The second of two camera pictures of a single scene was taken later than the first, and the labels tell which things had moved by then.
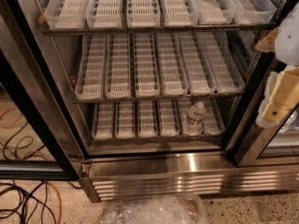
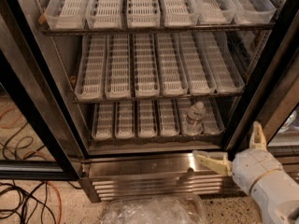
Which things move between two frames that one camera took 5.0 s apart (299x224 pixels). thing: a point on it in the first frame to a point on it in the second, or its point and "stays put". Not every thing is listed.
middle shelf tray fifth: (200, 75) stays put
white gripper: (289, 46) to (254, 166)
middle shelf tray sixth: (228, 69) stays put
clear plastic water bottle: (194, 120) stays put
